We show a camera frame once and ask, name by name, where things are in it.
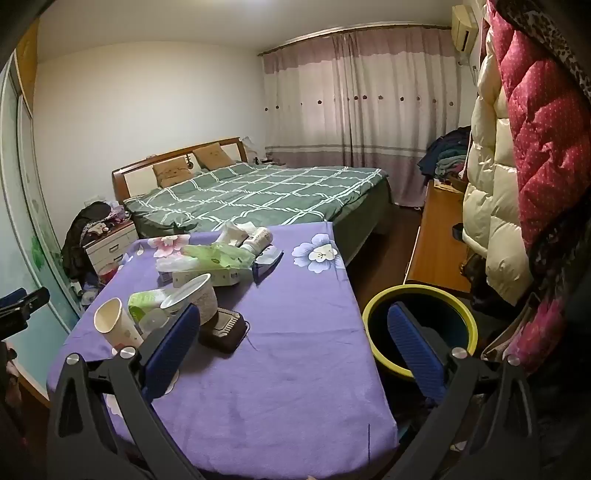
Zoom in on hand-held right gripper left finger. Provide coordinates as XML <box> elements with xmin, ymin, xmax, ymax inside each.
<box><xmin>46</xmin><ymin>302</ymin><xmax>208</xmax><ymax>480</ymax></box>

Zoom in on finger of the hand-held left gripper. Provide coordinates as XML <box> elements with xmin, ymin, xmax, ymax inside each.
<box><xmin>0</xmin><ymin>287</ymin><xmax>51</xmax><ymax>342</ymax></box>

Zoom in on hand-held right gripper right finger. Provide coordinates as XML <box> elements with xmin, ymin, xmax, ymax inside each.
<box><xmin>387</xmin><ymin>301</ymin><xmax>542</xmax><ymax>480</ymax></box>

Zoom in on yellow-rimmed dark trash bin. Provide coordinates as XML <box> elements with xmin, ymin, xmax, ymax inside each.
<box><xmin>362</xmin><ymin>285</ymin><xmax>478</xmax><ymax>381</ymax></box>

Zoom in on white plastic bowl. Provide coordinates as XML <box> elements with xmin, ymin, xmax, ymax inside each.
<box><xmin>159</xmin><ymin>273</ymin><xmax>219</xmax><ymax>324</ymax></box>

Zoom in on white tissue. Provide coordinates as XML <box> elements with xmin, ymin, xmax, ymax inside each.
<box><xmin>217</xmin><ymin>222</ymin><xmax>254</xmax><ymax>247</ymax></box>

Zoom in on green and white bottle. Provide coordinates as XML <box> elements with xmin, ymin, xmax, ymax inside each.
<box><xmin>128</xmin><ymin>290</ymin><xmax>174</xmax><ymax>335</ymax></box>

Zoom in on dark brown ribbed device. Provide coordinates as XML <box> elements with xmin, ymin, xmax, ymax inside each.
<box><xmin>198</xmin><ymin>307</ymin><xmax>246</xmax><ymax>354</ymax></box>

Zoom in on white paper cup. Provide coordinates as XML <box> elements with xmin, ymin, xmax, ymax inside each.
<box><xmin>93</xmin><ymin>298</ymin><xmax>145</xmax><ymax>354</ymax></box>

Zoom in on cream and green carton box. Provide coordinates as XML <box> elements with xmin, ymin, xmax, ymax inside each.
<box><xmin>172</xmin><ymin>268</ymin><xmax>252</xmax><ymax>288</ymax></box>

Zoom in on sliding door wardrobe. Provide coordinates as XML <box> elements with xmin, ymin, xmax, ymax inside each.
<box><xmin>0</xmin><ymin>18</ymin><xmax>86</xmax><ymax>402</ymax></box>

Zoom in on dark clothes heap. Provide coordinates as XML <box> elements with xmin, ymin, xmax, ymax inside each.
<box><xmin>61</xmin><ymin>200</ymin><xmax>134</xmax><ymax>282</ymax></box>

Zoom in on green tissue packet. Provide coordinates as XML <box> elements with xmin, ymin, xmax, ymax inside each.
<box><xmin>182</xmin><ymin>244</ymin><xmax>257</xmax><ymax>271</ymax></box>

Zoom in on wooden desk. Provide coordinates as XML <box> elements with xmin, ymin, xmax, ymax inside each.
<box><xmin>404</xmin><ymin>180</ymin><xmax>476</xmax><ymax>294</ymax></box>

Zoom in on white nightstand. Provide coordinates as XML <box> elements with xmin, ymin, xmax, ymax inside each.
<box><xmin>85</xmin><ymin>220</ymin><xmax>139</xmax><ymax>278</ymax></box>

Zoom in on purple floral tablecloth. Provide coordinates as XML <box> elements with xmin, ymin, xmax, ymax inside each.
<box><xmin>46</xmin><ymin>222</ymin><xmax>400</xmax><ymax>467</ymax></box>

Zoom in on blue and white packet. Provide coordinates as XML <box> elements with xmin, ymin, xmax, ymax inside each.
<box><xmin>253</xmin><ymin>244</ymin><xmax>283</xmax><ymax>278</ymax></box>

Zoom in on pink cloth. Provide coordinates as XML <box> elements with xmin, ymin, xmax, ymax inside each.
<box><xmin>517</xmin><ymin>295</ymin><xmax>568</xmax><ymax>374</ymax></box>

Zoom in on small white drink bottle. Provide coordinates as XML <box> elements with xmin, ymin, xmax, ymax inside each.
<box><xmin>240</xmin><ymin>227</ymin><xmax>274</xmax><ymax>256</ymax></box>

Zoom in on brown pillow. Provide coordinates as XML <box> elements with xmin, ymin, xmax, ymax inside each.
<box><xmin>193</xmin><ymin>143</ymin><xmax>236</xmax><ymax>171</ymax></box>
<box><xmin>153</xmin><ymin>156</ymin><xmax>197</xmax><ymax>188</ymax></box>

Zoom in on bed with green plaid cover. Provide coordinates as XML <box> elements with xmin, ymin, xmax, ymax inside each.
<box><xmin>124</xmin><ymin>164</ymin><xmax>393</xmax><ymax>268</ymax></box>

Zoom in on wooden bed headboard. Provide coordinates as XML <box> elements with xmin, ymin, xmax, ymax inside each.
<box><xmin>112</xmin><ymin>137</ymin><xmax>243</xmax><ymax>206</ymax></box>

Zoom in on cream puffer jacket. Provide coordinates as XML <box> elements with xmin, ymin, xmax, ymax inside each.
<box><xmin>462</xmin><ymin>51</ymin><xmax>536</xmax><ymax>305</ymax></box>

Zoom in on pile of folded clothes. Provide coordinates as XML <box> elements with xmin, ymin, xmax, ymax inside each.
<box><xmin>418</xmin><ymin>126</ymin><xmax>472</xmax><ymax>181</ymax></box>

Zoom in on red dotted puffer jacket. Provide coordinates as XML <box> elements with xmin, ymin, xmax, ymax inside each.
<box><xmin>485</xmin><ymin>0</ymin><xmax>591</xmax><ymax>259</ymax></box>

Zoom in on pink and white curtain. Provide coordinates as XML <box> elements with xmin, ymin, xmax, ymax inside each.
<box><xmin>259</xmin><ymin>25</ymin><xmax>481</xmax><ymax>208</ymax></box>

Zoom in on cream air conditioner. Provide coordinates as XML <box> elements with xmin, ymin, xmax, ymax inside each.
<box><xmin>450</xmin><ymin>4</ymin><xmax>481</xmax><ymax>54</ymax></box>

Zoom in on leopard print cloth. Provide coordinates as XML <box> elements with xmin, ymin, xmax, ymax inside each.
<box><xmin>503</xmin><ymin>0</ymin><xmax>591</xmax><ymax>93</ymax></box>

